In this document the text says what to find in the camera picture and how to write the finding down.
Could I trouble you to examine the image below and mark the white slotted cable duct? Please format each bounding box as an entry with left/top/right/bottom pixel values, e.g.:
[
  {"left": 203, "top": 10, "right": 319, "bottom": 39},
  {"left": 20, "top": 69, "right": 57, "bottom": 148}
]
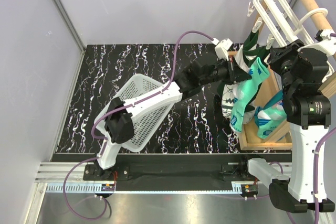
[{"left": 46, "top": 183, "right": 244, "bottom": 193}]

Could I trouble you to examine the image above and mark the white plastic clip hanger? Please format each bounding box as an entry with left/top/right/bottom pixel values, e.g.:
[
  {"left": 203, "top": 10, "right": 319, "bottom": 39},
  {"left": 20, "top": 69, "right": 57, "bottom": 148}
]
[{"left": 247, "top": 0, "right": 328, "bottom": 47}]

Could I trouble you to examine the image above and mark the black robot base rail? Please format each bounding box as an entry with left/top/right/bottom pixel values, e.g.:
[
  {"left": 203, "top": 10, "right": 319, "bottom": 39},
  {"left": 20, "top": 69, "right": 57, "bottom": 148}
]
[{"left": 83, "top": 154, "right": 256, "bottom": 192}]

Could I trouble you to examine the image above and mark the white plastic mesh basket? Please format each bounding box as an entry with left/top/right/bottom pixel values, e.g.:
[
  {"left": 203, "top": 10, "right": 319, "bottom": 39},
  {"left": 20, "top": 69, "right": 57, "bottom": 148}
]
[{"left": 94, "top": 73, "right": 176, "bottom": 153}]

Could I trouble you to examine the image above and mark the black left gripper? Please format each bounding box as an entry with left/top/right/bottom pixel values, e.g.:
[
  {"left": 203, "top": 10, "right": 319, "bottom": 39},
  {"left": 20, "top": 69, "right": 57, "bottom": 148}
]
[{"left": 199, "top": 55, "right": 250, "bottom": 86}]

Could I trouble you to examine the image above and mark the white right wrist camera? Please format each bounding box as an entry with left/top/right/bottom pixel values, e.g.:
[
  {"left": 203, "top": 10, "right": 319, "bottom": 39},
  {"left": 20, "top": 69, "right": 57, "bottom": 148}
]
[{"left": 298, "top": 29, "right": 335, "bottom": 57}]

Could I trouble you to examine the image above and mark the purple floor cable left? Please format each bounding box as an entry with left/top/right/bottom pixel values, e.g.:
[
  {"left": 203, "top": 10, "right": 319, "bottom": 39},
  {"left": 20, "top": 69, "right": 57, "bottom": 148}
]
[{"left": 62, "top": 157, "right": 112, "bottom": 221}]

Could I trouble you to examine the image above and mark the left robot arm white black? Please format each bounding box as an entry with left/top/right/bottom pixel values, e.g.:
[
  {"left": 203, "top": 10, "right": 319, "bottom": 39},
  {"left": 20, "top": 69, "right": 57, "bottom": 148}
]
[{"left": 93, "top": 56, "right": 251, "bottom": 180}]

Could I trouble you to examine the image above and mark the wooden drying rack frame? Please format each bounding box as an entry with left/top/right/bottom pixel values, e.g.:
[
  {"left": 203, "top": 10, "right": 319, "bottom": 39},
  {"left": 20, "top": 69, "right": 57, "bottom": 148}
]
[{"left": 238, "top": 0, "right": 332, "bottom": 151}]

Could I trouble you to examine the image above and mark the white green t-shirt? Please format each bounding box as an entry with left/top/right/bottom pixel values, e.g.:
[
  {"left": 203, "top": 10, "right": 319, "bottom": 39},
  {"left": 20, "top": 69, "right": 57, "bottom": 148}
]
[{"left": 219, "top": 29, "right": 270, "bottom": 125}]

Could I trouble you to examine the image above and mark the mint green sock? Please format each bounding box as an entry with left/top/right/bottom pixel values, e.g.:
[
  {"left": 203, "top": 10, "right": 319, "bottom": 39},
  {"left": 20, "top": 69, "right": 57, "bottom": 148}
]
[
  {"left": 230, "top": 57, "right": 269, "bottom": 132},
  {"left": 255, "top": 90, "right": 287, "bottom": 139}
]

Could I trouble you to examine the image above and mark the aluminium corner profile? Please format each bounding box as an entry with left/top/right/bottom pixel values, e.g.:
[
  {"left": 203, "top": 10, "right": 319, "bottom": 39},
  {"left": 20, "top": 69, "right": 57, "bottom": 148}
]
[{"left": 36, "top": 0, "right": 87, "bottom": 54}]

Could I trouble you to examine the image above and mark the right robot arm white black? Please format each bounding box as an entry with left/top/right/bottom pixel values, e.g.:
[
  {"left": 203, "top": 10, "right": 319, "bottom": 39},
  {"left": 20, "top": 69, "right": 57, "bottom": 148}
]
[{"left": 238, "top": 39, "right": 335, "bottom": 213}]

